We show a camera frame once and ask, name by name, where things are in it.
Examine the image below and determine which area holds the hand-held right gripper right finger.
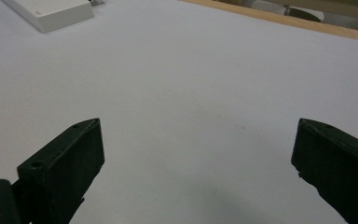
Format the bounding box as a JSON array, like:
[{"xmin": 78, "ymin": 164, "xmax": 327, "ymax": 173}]
[{"xmin": 290, "ymin": 118, "xmax": 358, "ymax": 224}]

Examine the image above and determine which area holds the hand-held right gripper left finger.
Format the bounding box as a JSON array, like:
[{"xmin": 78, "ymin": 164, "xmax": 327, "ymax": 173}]
[{"xmin": 17, "ymin": 118, "xmax": 105, "ymax": 224}]

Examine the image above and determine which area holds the white flat box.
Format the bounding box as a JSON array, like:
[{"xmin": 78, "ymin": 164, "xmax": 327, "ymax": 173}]
[{"xmin": 1, "ymin": 0, "xmax": 95, "ymax": 35}]

